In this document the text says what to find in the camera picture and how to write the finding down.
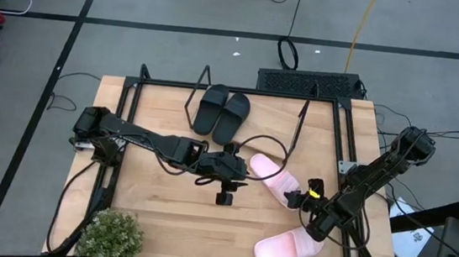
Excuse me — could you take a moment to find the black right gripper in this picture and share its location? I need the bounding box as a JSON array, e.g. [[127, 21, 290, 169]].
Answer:
[[282, 186, 330, 217]]

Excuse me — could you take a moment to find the black rubber slide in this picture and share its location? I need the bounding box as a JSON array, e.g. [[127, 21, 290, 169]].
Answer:
[[210, 90, 253, 149], [191, 81, 231, 139]]

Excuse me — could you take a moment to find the pink rubber slide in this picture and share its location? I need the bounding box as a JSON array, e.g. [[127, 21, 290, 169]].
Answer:
[[252, 222, 326, 257], [245, 152, 307, 212]]

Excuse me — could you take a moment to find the black computer tower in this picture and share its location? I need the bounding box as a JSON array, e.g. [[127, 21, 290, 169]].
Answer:
[[256, 65, 367, 102]]

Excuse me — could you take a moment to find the white paper sheet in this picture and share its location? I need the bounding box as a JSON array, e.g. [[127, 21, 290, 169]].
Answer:
[[384, 197, 438, 257]]

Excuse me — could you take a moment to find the black desk edge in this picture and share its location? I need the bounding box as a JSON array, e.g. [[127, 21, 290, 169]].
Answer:
[[388, 193, 459, 240]]

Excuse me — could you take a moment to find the green artificial plant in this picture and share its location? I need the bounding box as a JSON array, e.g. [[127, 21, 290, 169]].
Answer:
[[73, 205, 148, 257]]

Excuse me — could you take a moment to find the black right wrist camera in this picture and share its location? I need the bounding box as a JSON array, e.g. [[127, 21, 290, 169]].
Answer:
[[306, 176, 327, 193]]

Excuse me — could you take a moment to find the black left wrist camera cable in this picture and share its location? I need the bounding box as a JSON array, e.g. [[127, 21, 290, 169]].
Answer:
[[232, 131, 293, 185]]

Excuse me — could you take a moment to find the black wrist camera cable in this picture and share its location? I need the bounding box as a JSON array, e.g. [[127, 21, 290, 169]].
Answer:
[[232, 131, 293, 185], [293, 206, 374, 254]]

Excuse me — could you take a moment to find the wooden shelf with black wire ends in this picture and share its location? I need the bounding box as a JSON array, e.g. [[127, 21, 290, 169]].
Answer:
[[179, 62, 314, 165]]

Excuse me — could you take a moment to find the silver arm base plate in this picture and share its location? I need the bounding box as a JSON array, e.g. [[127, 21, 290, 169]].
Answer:
[[73, 139, 97, 153], [336, 160, 357, 176]]

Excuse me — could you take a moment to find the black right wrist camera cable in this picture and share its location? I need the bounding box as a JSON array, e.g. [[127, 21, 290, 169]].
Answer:
[[293, 206, 374, 254]]

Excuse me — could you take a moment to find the black aluminium rig frame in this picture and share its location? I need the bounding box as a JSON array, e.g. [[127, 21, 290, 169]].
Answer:
[[44, 55, 416, 257]]

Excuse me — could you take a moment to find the black hanging cable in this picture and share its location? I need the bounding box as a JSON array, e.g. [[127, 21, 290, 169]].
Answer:
[[275, 0, 306, 72]]

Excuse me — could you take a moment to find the yellow power cable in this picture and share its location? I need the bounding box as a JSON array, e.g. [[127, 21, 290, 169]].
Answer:
[[343, 0, 379, 77]]

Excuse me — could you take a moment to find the thin black floor cable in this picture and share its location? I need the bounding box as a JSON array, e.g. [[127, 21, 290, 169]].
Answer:
[[374, 103, 459, 144], [45, 67, 103, 116]]

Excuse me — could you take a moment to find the thick black cable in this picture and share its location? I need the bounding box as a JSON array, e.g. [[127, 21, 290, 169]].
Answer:
[[45, 155, 99, 257]]

